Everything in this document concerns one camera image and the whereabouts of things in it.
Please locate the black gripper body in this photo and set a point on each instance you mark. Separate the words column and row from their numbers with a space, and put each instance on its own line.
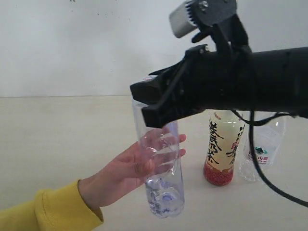
column 209, row 80

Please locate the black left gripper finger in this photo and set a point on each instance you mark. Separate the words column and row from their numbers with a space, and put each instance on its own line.
column 157, row 116

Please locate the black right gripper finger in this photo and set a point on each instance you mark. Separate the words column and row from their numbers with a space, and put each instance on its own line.
column 154, row 88

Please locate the blue tinted clear water bottle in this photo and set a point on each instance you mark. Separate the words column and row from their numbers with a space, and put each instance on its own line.
column 161, row 146

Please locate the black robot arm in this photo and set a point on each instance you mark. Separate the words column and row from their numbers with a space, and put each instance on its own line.
column 274, row 81

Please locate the yellow sleeve forearm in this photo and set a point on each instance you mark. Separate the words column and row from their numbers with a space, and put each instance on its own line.
column 52, row 210

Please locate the yellow tea bottle red base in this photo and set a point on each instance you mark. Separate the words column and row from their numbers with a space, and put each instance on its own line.
column 225, row 132

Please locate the clear water bottle white cap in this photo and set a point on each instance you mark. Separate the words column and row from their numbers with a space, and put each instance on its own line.
column 267, row 141

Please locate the person's open hand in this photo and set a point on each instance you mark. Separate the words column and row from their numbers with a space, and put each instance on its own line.
column 126, row 172

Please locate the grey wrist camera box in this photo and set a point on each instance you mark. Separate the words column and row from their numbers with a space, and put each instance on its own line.
column 181, row 21

